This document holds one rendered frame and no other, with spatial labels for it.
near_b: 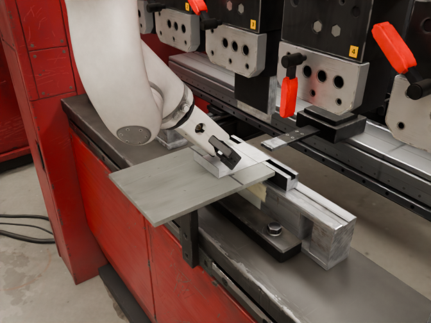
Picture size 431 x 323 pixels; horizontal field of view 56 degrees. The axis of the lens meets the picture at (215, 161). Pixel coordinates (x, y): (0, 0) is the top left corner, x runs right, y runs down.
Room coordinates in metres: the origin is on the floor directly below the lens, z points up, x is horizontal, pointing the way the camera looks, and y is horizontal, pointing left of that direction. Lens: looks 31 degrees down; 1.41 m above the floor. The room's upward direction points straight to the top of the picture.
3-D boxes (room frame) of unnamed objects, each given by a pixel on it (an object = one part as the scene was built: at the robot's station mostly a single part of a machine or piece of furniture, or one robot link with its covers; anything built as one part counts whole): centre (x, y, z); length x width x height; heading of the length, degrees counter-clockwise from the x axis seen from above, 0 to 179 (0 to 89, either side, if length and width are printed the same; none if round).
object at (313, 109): (0.83, -0.21, 1.01); 0.26 x 0.12 x 0.05; 126
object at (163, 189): (0.65, 0.04, 1.00); 0.26 x 0.18 x 0.01; 126
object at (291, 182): (0.72, -0.09, 0.99); 0.20 x 0.03 x 0.03; 36
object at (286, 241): (0.67, -0.05, 0.89); 0.30 x 0.05 x 0.03; 36
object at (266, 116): (0.74, -0.08, 1.13); 0.10 x 0.02 x 0.10; 36
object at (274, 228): (0.59, -0.11, 0.91); 0.03 x 0.03 x 0.02
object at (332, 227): (0.70, -0.11, 0.92); 0.39 x 0.06 x 0.10; 36
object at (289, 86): (0.58, -0.11, 1.20); 0.04 x 0.02 x 0.10; 126
